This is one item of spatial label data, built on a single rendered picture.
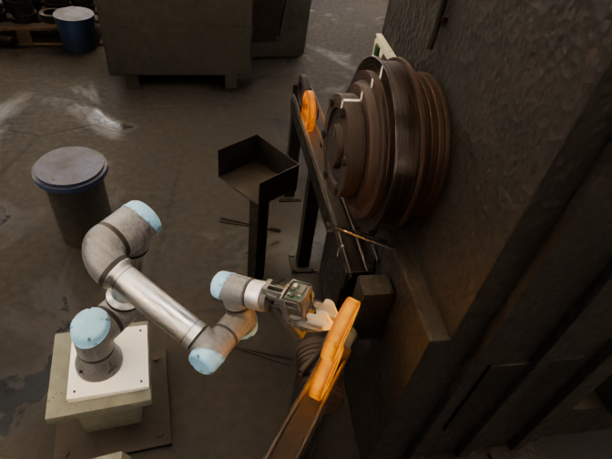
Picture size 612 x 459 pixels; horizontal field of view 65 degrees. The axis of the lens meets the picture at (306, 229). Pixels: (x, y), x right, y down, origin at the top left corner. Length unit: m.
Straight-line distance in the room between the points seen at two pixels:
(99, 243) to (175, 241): 1.32
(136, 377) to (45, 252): 1.10
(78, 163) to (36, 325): 0.74
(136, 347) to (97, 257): 0.63
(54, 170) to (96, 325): 1.00
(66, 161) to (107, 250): 1.24
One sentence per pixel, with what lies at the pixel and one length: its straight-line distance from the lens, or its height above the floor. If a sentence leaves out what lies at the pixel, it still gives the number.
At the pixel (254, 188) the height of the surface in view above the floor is 0.60.
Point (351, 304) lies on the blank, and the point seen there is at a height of 0.98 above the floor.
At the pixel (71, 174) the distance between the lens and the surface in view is 2.39.
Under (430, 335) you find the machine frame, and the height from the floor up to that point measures 0.87.
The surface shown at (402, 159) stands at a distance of 1.15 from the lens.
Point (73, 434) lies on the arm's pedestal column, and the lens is 2.07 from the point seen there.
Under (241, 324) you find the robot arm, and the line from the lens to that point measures 1.27.
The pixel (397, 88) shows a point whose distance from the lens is 1.19.
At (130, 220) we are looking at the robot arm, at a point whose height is 0.94.
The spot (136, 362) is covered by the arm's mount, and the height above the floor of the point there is 0.32.
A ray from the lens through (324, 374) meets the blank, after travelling 1.25.
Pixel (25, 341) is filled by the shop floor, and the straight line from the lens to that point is 2.37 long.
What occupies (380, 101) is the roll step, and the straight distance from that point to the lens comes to 1.19.
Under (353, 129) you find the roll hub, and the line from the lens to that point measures 1.20.
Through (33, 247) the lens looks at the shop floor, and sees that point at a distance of 2.73.
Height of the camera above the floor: 1.85
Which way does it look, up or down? 44 degrees down
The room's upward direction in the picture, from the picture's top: 9 degrees clockwise
